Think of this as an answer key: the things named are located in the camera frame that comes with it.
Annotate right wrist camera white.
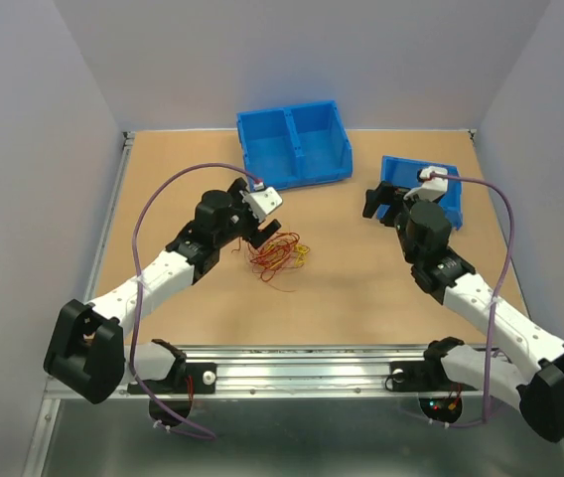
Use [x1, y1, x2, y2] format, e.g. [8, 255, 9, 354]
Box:
[404, 166, 448, 202]

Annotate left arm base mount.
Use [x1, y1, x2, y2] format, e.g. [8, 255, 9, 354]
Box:
[143, 362, 217, 396]

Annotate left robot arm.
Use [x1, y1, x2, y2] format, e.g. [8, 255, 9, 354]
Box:
[44, 178, 283, 403]

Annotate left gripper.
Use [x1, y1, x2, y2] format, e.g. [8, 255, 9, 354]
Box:
[214, 178, 279, 248]

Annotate red wire tangle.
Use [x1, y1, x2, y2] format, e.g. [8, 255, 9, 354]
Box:
[231, 229, 313, 294]

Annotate blue double bin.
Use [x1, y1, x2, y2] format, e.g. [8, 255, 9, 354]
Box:
[236, 100, 353, 190]

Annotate yellow wire tangle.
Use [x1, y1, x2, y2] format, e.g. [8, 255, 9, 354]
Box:
[276, 238, 313, 269]

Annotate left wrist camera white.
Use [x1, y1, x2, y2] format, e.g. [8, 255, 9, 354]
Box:
[242, 187, 283, 223]

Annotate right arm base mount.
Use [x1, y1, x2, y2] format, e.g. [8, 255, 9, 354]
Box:
[381, 360, 482, 393]

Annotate blue single bin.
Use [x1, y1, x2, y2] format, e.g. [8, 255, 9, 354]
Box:
[375, 155, 465, 233]

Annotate aluminium rail frame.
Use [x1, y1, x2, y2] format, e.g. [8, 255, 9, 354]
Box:
[27, 130, 564, 476]

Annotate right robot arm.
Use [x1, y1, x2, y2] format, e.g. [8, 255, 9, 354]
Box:
[362, 176, 564, 442]

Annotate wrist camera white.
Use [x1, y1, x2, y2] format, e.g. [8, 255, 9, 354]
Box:
[404, 166, 448, 202]
[242, 187, 283, 223]

